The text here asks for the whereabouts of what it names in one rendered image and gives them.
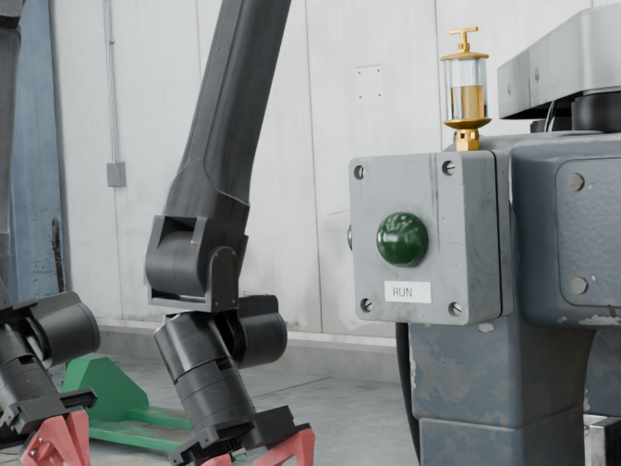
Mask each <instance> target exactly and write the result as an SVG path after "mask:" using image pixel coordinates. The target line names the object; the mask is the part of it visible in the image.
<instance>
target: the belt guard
mask: <svg viewBox="0 0 621 466"><path fill-rule="evenodd" d="M497 91H498V114H499V119H502V120H534V119H546V118H547V114H548V110H549V107H550V104H551V102H552V101H554V100H557V99H560V98H561V100H560V103H559V105H558V106H557V109H556V111H555V116H554V118H562V117H572V110H571V103H573V102H575V99H576V98H579V97H583V96H590V95H598V94H607V93H618V92H621V2H618V3H612V4H605V5H600V6H592V7H588V8H585V9H582V10H580V11H579V12H578V13H576V14H575V15H573V16H572V17H570V18H569V19H567V20H566V21H564V22H563V23H561V24H560V25H558V26H557V27H556V28H554V29H553V30H551V31H549V32H548V33H546V34H545V35H544V36H542V37H541V38H540V39H539V40H537V41H536V42H535V43H533V44H531V45H530V46H528V47H527V48H525V49H524V50H523V51H521V52H520V53H518V54H517V55H515V56H513V57H512V58H511V59H509V60H508V61H506V62H505V63H504V64H503V65H502V66H500V67H499V68H498V69H497Z"/></svg>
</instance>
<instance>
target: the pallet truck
mask: <svg viewBox="0 0 621 466"><path fill-rule="evenodd" d="M59 224H60V218H59V217H57V216H56V217H54V218H53V221H52V232H53V240H52V249H53V252H54V254H55V269H56V277H57V285H58V292H59V293H61V292H63V291H64V292H65V285H64V278H63V270H62V263H61V255H60V251H61V245H60V240H59ZM65 364H66V369H63V370H64V371H63V372H62V376H63V377H62V378H63V379H62V381H61V383H62V390H61V393H64V392H68V391H72V390H77V389H82V388H86V387H91V388H92V389H93V391H94V392H95V394H96V395H97V397H98V399H97V401H96V402H95V404H94V405H93V407H92V408H90V409H88V407H86V408H85V411H86V413H87V414H88V418H89V437H92V438H97V439H102V440H107V441H113V442H117V443H123V444H129V445H133V446H139V447H145V448H154V449H160V450H165V451H172V450H174V449H175V448H177V447H179V446H180V445H182V444H183V443H185V442H186V441H188V440H189V439H191V438H192V437H193V436H195V435H192V434H185V433H179V432H172V431H166V430H161V429H155V428H150V427H143V426H137V425H132V424H126V423H120V422H123V421H126V420H131V421H137V422H143V423H153V424H160V425H166V426H172V427H178V428H184V429H189V430H193V429H192V427H191V425H190V422H189V419H188V416H187V414H186V413H185V411H182V410H175V409H168V408H162V407H156V406H150V405H149V400H148V397H147V394H146V393H145V392H144V391H143V390H142V389H141V388H140V387H139V386H138V385H137V384H136V383H134V382H133V381H132V380H131V379H130V378H129V377H128V376H127V375H126V374H125V373H124V372H123V371H121V370H120V369H119V368H118V367H117V366H116V365H115V364H114V363H113V362H112V361H111V360H109V359H108V358H107V357H104V356H95V355H84V356H81V357H79V358H77V359H74V360H72V361H69V362H65ZM240 454H244V455H245V456H246V457H247V453H246V450H245V448H241V449H240V450H237V451H236V452H233V453H232V455H233V458H234V460H236V456H237V455H240Z"/></svg>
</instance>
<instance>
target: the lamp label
mask: <svg viewBox="0 0 621 466"><path fill-rule="evenodd" d="M384 289H385V301H403V302H424V303H432V300H431V282H407V281H384Z"/></svg>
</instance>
